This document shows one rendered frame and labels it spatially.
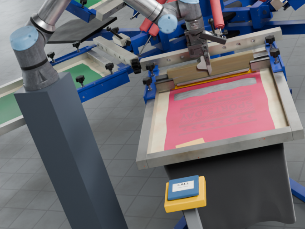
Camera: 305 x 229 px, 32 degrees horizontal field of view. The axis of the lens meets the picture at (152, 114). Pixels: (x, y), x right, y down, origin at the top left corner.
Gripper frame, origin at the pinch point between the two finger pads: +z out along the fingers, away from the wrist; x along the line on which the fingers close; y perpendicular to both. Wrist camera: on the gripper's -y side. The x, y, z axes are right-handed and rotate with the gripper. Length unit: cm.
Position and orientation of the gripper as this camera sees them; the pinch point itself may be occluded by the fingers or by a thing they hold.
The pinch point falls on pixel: (210, 69)
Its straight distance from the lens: 236.3
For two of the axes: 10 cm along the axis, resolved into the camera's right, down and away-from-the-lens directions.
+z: 2.6, 8.6, 4.4
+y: -9.6, 2.0, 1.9
